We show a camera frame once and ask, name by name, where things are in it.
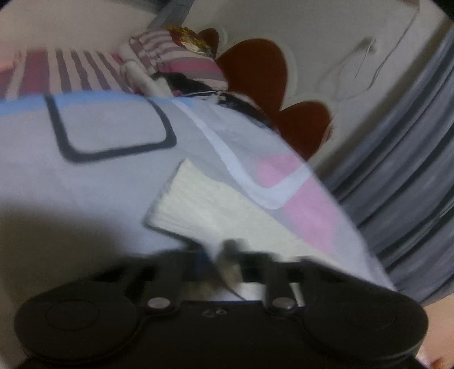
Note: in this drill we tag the yellow plaid plush toy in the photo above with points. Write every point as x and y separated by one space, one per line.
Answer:
189 39

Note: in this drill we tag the pink striped blanket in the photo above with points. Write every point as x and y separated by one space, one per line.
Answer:
60 69

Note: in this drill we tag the pastel printed bedsheet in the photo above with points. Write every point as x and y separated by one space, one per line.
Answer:
106 184

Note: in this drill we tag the red scalloped headboard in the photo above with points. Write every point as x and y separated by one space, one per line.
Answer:
259 67

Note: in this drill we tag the pink striped pillow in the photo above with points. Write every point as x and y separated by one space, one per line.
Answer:
177 53

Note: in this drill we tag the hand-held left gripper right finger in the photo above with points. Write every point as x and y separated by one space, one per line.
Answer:
275 280

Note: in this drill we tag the cream knitted garment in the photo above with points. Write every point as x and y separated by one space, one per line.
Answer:
212 209

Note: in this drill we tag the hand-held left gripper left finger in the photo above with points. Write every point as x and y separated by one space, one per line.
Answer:
166 280

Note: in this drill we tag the white soft object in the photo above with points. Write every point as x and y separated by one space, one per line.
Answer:
145 80

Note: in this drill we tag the black cloth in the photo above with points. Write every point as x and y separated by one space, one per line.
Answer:
198 87

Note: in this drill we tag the grey curtain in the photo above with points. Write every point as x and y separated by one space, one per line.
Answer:
397 166

